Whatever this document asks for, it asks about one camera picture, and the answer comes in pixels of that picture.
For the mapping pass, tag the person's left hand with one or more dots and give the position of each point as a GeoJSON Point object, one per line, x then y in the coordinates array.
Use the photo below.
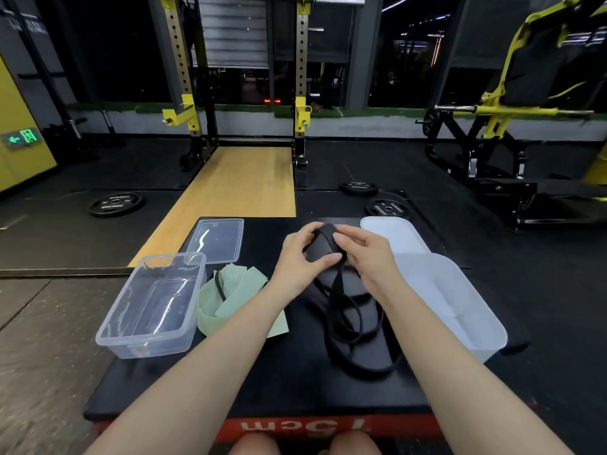
{"type": "Point", "coordinates": [294, 270]}

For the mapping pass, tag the person's right hand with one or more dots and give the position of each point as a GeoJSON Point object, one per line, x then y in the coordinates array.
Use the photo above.
{"type": "Point", "coordinates": [372, 262]}

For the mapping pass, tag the light green resistance band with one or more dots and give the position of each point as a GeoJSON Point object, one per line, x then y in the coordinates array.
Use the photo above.
{"type": "Point", "coordinates": [208, 317]}
{"type": "Point", "coordinates": [249, 289]}
{"type": "Point", "coordinates": [232, 274]}
{"type": "Point", "coordinates": [280, 326]}

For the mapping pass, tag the tangle of black resistance bands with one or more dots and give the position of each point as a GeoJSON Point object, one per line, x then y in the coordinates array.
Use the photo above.
{"type": "Point", "coordinates": [339, 308]}

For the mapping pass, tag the thin black resistance band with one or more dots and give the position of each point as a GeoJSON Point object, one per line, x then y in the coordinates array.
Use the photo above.
{"type": "Point", "coordinates": [219, 289]}

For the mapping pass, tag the white plastic bin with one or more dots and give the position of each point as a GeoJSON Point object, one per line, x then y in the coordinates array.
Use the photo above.
{"type": "Point", "coordinates": [455, 303]}

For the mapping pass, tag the clear plastic container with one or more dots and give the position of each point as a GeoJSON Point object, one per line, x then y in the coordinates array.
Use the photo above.
{"type": "Point", "coordinates": [152, 308]}

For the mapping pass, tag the person's right forearm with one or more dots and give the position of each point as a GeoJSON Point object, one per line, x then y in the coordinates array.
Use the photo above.
{"type": "Point", "coordinates": [455, 374]}

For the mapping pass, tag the person's left forearm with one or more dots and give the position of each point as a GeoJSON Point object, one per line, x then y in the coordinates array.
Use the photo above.
{"type": "Point", "coordinates": [199, 383]}

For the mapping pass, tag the person's left leg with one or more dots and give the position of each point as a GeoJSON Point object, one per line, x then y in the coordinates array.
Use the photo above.
{"type": "Point", "coordinates": [253, 445]}

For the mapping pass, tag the person's leg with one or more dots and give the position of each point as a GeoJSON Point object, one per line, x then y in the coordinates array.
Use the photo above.
{"type": "Point", "coordinates": [253, 445]}
{"type": "Point", "coordinates": [355, 444]}

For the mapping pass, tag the person's right leg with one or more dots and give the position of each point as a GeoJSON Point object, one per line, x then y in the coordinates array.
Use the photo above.
{"type": "Point", "coordinates": [355, 444]}

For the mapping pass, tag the white plastic lid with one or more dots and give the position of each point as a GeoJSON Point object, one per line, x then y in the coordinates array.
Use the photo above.
{"type": "Point", "coordinates": [393, 232]}

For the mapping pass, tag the black weight plate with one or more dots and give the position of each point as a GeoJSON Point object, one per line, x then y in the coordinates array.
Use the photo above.
{"type": "Point", "coordinates": [359, 189]}
{"type": "Point", "coordinates": [388, 208]}
{"type": "Point", "coordinates": [116, 205]}

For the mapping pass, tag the clear plastic lid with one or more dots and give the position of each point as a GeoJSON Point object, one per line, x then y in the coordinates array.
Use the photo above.
{"type": "Point", "coordinates": [218, 239]}

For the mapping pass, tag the wooden lifting platform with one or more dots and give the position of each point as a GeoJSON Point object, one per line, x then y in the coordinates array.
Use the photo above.
{"type": "Point", "coordinates": [237, 184]}

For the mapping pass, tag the black plyo platform red side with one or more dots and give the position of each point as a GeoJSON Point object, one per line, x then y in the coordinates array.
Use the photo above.
{"type": "Point", "coordinates": [284, 374]}

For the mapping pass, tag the yellow black exercise machine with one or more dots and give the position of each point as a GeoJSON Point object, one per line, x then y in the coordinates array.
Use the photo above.
{"type": "Point", "coordinates": [498, 111]}

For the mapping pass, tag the yellow black squat rack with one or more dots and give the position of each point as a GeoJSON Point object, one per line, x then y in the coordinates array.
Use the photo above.
{"type": "Point", "coordinates": [301, 66]}

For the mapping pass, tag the black upright bar holder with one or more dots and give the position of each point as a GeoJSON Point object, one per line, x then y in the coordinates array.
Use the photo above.
{"type": "Point", "coordinates": [110, 125]}

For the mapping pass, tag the grey window blind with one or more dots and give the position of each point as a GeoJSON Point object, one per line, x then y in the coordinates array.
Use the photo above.
{"type": "Point", "coordinates": [232, 37]}

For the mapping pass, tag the yellow barrel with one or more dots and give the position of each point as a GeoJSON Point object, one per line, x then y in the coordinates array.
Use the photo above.
{"type": "Point", "coordinates": [597, 170]}

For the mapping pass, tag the silver barbell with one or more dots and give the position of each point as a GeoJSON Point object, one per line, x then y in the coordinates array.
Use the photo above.
{"type": "Point", "coordinates": [341, 1]}

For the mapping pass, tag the green exit sign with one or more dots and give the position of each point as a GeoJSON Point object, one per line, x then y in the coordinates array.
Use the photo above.
{"type": "Point", "coordinates": [23, 137]}

